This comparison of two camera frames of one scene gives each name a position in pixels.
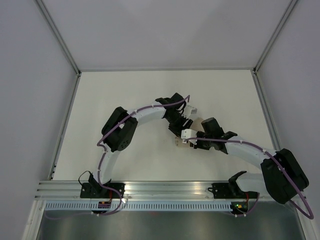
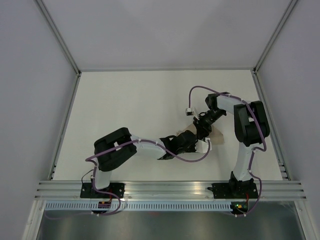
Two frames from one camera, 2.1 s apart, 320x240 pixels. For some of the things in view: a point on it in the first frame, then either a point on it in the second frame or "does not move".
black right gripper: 198,146 to 202,129
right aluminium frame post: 290,5 does not move
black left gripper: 177,130 to 193,150
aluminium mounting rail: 48,190 does not move
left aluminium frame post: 58,35 does not move
